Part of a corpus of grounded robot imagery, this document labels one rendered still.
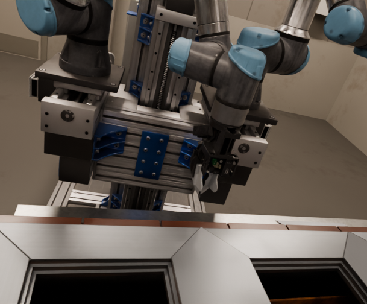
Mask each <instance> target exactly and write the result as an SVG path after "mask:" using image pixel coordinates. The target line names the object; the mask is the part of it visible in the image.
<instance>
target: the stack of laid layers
mask: <svg viewBox="0 0 367 304"><path fill-rule="evenodd" d="M250 260H251V262H252V264H253V267H254V269H255V271H256V273H290V272H319V271H336V272H338V274H339V275H340V277H341V278H342V279H343V281H344V282H345V283H346V285H347V286H348V288H349V289H350V290H351V291H352V293H353V294H354V295H355V297H356V298H357V300H358V301H359V302H360V304H367V286H366V285H365V284H364V283H363V282H362V280H361V279H360V278H359V277H358V275H357V274H356V272H355V271H354V270H353V269H352V268H351V266H350V265H349V264H348V263H347V261H346V260H345V259H344V258H257V259H251V258H250ZM151 275H163V280H164V284H165V290H166V297H167V301H168V304H181V300H180V295H179V292H178V286H177V281H176V277H175V272H174V267H173V263H172V258H170V259H30V260H29V263H28V267H27V272H26V274H25V279H24V283H23V285H22V290H21V293H20V297H19V301H18V304H31V299H32V295H33V290H34V286H35V282H36V278H41V277H96V276H151Z"/></svg>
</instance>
